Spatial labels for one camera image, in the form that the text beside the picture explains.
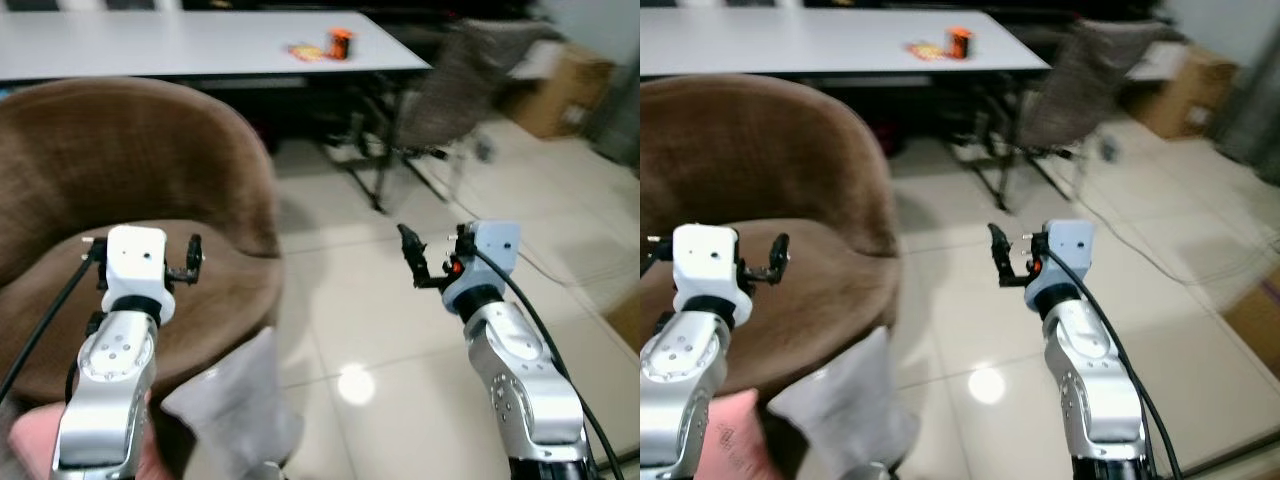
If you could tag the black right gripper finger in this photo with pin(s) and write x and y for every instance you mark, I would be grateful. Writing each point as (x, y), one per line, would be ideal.
(410, 250)
(1000, 250)

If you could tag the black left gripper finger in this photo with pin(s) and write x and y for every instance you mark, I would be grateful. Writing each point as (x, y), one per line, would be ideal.
(195, 255)
(779, 255)

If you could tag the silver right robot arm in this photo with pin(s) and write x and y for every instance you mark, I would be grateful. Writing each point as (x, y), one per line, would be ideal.
(525, 380)
(1100, 380)

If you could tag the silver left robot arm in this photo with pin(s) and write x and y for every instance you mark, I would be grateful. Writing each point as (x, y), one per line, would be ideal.
(105, 390)
(675, 390)

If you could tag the brown round sofa chair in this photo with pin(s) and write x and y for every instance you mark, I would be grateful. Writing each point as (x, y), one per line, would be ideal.
(120, 150)
(760, 150)

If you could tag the grey pillow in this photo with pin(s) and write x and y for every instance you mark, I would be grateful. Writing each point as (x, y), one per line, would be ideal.
(235, 400)
(850, 410)

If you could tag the small brown cardboard box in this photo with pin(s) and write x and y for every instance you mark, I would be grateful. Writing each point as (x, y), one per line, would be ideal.
(625, 320)
(1255, 315)

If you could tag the grey curtain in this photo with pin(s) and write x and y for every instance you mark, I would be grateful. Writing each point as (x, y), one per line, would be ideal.
(618, 120)
(1250, 110)

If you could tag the orange can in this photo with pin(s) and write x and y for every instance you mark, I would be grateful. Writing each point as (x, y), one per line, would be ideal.
(961, 44)
(341, 45)

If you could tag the long white table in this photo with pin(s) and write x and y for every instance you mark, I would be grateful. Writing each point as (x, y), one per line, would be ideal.
(150, 45)
(800, 42)

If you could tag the yellow red snack packet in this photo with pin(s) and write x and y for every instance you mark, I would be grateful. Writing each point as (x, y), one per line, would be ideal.
(304, 51)
(925, 48)

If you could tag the large brown cardboard box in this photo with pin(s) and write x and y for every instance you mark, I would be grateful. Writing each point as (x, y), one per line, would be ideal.
(1190, 95)
(565, 95)

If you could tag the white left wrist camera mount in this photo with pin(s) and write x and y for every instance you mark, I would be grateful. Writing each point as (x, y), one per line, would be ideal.
(705, 260)
(135, 262)

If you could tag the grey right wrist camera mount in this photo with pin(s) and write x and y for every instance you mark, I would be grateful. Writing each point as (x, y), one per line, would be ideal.
(492, 248)
(1068, 245)

